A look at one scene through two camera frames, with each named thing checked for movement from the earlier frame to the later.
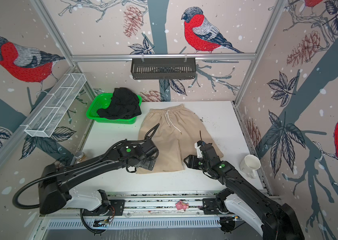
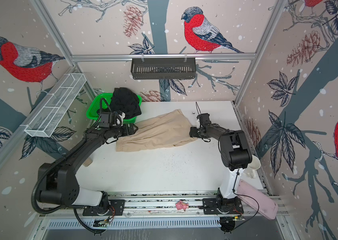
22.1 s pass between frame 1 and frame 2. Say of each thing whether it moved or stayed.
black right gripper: moved
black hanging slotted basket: stayed
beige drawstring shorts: moved
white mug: stayed
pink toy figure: stayed
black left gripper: moved
